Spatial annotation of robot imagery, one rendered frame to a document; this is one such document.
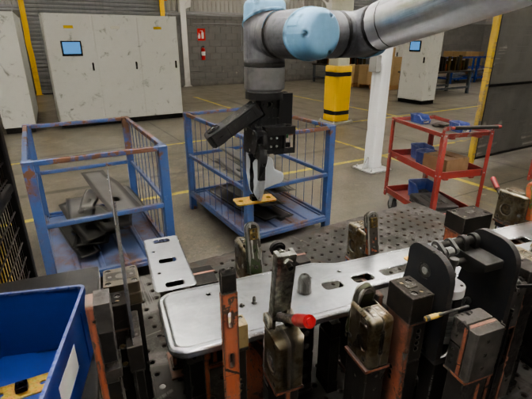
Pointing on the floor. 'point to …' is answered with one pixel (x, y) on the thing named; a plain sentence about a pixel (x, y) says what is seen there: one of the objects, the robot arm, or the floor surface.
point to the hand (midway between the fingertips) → (254, 192)
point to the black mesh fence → (8, 193)
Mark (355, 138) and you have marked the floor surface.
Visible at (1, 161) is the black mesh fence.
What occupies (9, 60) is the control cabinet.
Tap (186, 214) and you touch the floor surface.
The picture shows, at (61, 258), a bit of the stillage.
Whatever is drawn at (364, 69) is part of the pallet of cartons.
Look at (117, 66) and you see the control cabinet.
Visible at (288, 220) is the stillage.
